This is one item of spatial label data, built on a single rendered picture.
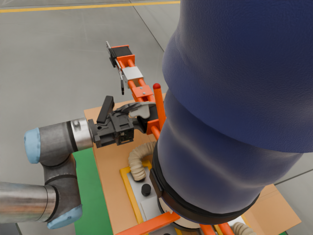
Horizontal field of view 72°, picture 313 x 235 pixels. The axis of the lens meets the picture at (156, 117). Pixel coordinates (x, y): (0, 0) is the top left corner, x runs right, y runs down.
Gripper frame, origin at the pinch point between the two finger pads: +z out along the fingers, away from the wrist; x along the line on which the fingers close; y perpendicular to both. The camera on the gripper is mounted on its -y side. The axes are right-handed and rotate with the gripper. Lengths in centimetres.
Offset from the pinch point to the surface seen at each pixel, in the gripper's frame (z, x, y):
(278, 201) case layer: 75, -70, 35
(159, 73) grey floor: 88, -124, -158
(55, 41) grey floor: -28, -124, -267
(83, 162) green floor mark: -28, -124, -62
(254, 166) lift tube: -4.7, 30.1, 36.4
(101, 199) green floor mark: -21, -124, -24
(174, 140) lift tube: -9.7, 25.2, 27.1
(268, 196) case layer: 71, -70, 30
